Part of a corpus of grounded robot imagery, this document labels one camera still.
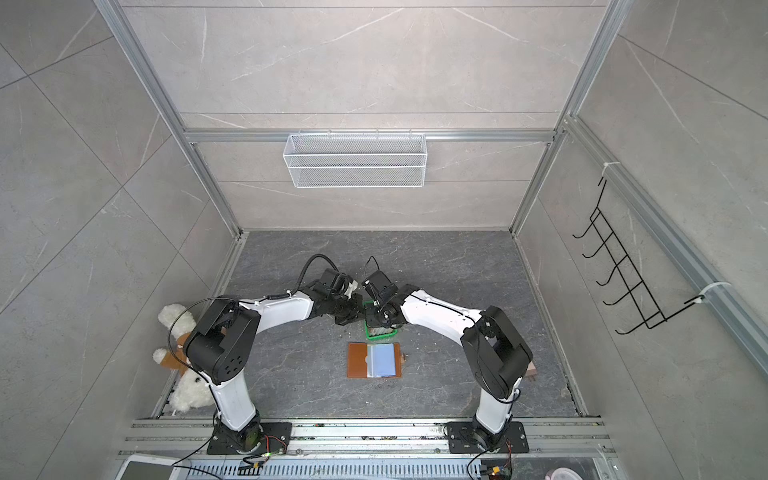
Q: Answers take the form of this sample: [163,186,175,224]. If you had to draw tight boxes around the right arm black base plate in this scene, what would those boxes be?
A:
[444,421,530,454]

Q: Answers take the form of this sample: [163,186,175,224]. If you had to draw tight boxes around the brown leather card holder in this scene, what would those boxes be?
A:
[346,343,403,379]

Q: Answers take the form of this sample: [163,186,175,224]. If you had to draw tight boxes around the white wire mesh basket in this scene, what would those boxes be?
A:
[283,133,428,189]

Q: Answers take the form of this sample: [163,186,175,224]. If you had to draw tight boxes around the white teddy bear brown shirt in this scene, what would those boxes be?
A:
[152,304,214,414]

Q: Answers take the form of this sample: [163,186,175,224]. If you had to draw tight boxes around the black wire hook rack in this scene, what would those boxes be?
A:
[571,176,706,336]

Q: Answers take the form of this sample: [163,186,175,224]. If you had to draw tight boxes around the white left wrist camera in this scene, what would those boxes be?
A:
[343,280,358,299]

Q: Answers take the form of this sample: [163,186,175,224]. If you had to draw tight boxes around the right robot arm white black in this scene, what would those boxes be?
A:
[364,281,533,449]

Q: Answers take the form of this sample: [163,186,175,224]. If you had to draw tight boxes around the aluminium front rail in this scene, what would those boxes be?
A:
[117,417,617,458]

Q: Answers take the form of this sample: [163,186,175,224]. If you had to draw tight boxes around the white tablet device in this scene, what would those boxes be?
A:
[115,454,182,480]

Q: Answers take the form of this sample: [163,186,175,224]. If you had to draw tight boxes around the green plastic card bin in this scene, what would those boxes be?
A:
[362,300,397,341]

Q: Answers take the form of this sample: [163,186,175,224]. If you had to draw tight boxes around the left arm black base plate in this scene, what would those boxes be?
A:
[206,421,293,456]

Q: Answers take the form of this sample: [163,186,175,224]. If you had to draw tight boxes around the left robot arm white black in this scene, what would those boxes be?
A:
[180,269,362,453]

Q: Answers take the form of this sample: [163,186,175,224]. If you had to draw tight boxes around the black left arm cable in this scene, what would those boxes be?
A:
[293,253,340,295]

